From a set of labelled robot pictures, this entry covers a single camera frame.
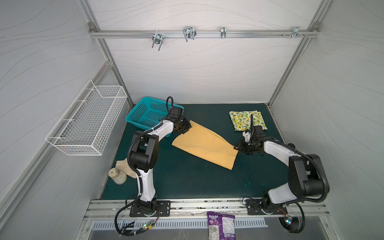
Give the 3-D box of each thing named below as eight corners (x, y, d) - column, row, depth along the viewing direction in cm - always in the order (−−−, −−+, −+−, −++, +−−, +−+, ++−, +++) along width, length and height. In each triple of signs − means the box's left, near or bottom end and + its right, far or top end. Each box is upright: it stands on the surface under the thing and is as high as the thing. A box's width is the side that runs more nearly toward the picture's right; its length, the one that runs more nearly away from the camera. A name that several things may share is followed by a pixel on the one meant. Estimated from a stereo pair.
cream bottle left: (115, 184, 83) (105, 178, 74) (118, 174, 86) (109, 167, 77) (125, 184, 83) (117, 178, 74) (128, 174, 86) (120, 167, 77)
